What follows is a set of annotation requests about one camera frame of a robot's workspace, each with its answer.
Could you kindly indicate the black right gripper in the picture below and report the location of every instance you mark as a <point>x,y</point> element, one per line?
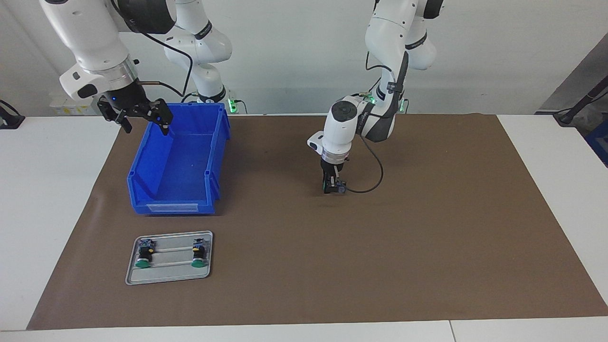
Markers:
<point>128,100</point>

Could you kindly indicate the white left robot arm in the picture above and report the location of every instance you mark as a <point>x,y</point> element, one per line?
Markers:
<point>339,128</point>

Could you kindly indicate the white cardboard box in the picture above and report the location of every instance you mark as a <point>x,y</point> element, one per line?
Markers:
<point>59,107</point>

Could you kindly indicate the blue crate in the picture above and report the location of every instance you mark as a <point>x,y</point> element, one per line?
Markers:
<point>601,142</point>

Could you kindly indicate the black stand pole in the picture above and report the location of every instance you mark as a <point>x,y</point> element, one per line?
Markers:
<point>589,99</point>

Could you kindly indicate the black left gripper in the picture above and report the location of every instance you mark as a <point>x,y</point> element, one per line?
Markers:
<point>331,168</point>

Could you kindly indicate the blue plastic storage bin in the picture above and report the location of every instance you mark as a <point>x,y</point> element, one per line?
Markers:
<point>180,171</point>

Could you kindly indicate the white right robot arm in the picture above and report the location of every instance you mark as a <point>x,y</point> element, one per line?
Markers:
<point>90,38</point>

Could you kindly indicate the brown table mat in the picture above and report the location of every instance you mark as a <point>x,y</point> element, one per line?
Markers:
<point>380,261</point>

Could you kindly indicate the black clamp mount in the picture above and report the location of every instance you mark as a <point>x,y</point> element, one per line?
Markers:
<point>12,121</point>

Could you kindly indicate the grey metal tray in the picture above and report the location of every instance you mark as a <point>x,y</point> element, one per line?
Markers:
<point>171,274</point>

